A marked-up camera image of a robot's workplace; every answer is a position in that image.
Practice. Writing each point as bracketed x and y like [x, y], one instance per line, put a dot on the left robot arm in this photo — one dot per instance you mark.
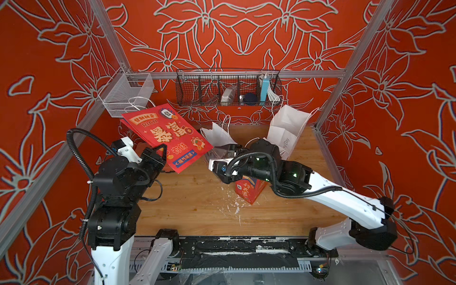
[110, 223]

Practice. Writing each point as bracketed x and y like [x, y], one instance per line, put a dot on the red paper bag blue panel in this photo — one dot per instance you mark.
[249, 188]

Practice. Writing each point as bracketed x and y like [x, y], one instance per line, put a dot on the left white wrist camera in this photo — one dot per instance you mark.
[124, 147]

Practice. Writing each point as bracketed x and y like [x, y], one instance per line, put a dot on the red RICH paper bag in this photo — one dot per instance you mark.
[163, 125]

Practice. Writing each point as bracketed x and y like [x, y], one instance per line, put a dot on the white paper bag back right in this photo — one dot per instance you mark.
[286, 127]

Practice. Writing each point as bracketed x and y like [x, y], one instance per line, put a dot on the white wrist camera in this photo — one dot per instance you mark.
[124, 147]
[218, 166]

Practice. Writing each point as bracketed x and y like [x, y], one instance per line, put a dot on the dark blue round object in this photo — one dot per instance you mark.
[250, 99]

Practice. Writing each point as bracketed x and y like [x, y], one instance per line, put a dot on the floral patterned paper bag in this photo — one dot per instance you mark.
[219, 136]

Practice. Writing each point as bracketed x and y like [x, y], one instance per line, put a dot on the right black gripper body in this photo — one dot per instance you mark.
[228, 181]

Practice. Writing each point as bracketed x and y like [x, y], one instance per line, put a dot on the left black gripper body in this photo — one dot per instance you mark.
[152, 164]

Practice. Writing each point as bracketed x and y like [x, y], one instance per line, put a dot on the white wire mesh basket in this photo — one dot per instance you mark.
[128, 93]

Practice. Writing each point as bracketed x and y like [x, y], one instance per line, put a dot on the silver pouch in basket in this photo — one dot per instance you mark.
[228, 96]

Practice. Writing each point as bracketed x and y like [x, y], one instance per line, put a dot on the black wire wall basket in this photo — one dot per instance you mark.
[204, 87]

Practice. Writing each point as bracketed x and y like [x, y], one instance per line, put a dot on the light blue box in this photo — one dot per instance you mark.
[264, 85]

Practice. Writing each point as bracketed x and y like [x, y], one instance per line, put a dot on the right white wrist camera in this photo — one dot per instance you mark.
[218, 166]

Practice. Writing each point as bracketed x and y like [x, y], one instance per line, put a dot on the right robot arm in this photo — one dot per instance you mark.
[370, 222]

